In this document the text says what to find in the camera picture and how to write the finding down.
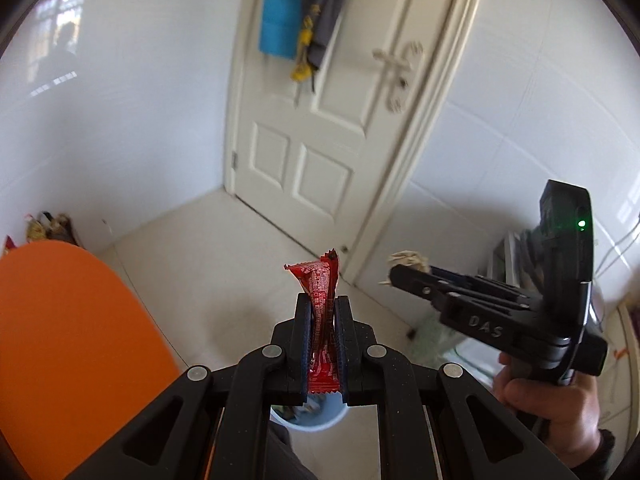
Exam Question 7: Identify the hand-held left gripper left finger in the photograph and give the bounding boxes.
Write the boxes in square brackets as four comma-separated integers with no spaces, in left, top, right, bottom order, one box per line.
[62,292,313,480]

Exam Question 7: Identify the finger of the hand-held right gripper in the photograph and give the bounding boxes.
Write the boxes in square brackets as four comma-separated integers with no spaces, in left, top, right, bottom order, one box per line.
[389,265,461,308]
[431,268,531,306]

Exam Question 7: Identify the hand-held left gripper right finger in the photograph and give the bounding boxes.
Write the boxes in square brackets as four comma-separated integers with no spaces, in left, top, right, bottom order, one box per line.
[334,296,578,480]

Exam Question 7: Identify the beige paper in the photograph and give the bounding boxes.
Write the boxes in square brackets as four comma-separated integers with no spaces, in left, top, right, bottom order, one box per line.
[380,250,431,289]

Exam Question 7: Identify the red snack wrapper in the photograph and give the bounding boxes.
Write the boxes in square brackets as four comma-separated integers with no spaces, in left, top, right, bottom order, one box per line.
[283,249,347,396]

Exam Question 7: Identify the light blue plastic bin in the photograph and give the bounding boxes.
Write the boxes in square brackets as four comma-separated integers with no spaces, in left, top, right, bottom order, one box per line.
[270,392,347,434]

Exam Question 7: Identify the person's right forearm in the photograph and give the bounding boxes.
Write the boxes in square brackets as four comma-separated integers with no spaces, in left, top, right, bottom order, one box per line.
[542,427,618,480]

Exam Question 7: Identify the person's right hand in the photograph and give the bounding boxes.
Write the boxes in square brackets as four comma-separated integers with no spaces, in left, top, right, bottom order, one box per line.
[492,350,601,456]

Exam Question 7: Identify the cream panel door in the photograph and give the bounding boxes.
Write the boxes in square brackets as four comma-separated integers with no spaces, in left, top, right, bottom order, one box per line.
[224,0,488,286]

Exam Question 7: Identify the yellow cooking oil bottle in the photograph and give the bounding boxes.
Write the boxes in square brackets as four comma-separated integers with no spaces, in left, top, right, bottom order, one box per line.
[26,214,51,242]

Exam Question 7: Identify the blue apron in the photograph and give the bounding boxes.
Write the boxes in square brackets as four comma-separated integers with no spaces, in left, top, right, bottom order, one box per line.
[258,0,313,61]

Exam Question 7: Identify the cream door handle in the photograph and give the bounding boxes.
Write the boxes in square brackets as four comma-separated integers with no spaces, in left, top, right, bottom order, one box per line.
[372,42,425,114]

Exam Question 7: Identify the grey apron yellow straps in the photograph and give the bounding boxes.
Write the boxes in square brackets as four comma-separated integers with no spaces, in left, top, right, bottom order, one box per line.
[291,0,362,84]

